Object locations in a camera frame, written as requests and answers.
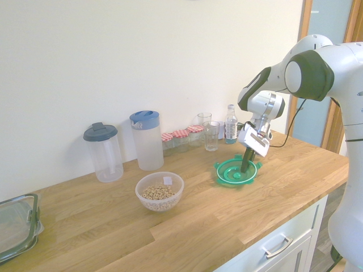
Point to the clear water bottle blue label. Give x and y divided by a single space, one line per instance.
231 127

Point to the clear pitcher with dark lid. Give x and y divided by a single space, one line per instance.
105 153

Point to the glass container with dark clip lid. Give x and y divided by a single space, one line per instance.
17 224

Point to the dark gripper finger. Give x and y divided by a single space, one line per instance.
253 154
245 163

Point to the green round container lid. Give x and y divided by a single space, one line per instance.
227 173

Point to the wooden framed glass door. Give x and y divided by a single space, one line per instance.
306 20

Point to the frosted pitcher with blue lid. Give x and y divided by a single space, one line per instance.
147 141

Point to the clear plastic bowl with cereal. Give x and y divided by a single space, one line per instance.
158 195

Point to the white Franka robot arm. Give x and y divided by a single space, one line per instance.
348 85

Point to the faceted drinking glass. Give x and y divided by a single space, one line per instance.
211 136

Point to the glass jar red checkered lid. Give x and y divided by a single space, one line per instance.
180 139
167 141
195 134

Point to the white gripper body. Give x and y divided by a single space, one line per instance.
255 141

